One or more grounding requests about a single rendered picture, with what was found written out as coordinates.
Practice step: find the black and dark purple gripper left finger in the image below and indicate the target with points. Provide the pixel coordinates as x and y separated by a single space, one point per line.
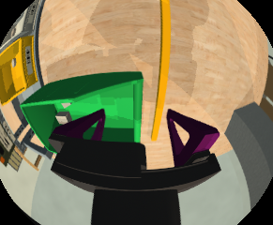
78 127

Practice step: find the grey metal shelf rack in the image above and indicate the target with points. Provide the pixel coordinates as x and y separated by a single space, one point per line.
18 100

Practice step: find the dark green case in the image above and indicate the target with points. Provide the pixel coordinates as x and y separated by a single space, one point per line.
6 146

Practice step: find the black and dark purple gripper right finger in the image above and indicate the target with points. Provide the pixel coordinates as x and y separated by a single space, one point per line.
202 136

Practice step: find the yellow open bin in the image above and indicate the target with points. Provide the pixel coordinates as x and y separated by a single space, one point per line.
10 77

